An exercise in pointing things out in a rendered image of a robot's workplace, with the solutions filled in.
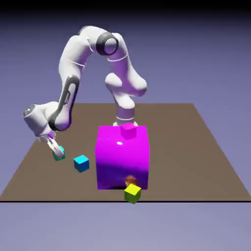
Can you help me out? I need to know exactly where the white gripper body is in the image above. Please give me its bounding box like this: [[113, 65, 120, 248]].
[[46, 136, 65, 159]]

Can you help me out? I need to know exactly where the small green cube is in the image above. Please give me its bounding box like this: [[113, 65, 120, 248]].
[[52, 145, 66, 162]]

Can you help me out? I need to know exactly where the small cyan cube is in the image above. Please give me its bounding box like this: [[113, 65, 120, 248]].
[[73, 154, 90, 173]]

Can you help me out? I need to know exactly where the small magenta cube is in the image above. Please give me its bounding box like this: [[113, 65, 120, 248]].
[[120, 123, 137, 140]]

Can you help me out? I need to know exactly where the small yellow cube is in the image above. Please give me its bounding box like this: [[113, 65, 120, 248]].
[[124, 183, 142, 204]]

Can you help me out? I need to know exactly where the large magenta box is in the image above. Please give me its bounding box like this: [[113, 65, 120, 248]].
[[95, 125, 151, 190]]

